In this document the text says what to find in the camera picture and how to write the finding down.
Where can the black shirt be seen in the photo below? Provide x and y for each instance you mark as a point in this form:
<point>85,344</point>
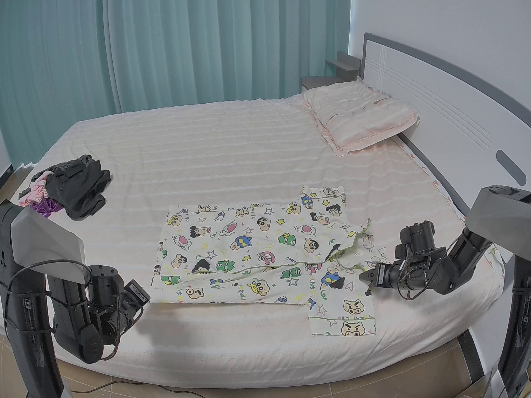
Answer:
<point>79,193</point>

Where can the pale pink striped pillow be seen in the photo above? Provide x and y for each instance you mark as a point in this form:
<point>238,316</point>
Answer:
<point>361,114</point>

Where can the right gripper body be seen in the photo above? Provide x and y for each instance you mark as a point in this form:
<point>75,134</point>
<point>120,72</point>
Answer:
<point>385,276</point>

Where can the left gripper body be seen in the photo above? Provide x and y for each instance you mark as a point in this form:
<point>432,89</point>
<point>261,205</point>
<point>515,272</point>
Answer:
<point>135,299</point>

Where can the grey bedside table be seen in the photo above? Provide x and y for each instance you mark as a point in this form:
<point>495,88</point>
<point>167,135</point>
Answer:
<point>321,81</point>

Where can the grey garment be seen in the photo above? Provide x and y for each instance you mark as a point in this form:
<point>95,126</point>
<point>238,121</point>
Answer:
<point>54,168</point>

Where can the pink garment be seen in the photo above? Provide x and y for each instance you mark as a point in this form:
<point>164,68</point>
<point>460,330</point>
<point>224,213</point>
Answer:
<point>35,193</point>

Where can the white printed pyjama top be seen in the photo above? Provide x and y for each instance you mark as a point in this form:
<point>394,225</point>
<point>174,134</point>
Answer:
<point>249,255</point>

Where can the blue-green curtain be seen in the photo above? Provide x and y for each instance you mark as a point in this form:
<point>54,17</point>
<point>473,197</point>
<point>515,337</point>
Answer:
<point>228,35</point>
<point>49,56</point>

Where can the purple garment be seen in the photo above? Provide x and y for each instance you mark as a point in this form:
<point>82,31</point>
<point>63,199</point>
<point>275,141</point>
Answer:
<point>47,209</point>

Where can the bed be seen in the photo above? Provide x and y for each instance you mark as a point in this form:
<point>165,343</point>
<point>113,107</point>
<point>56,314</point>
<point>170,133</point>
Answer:
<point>228,160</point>

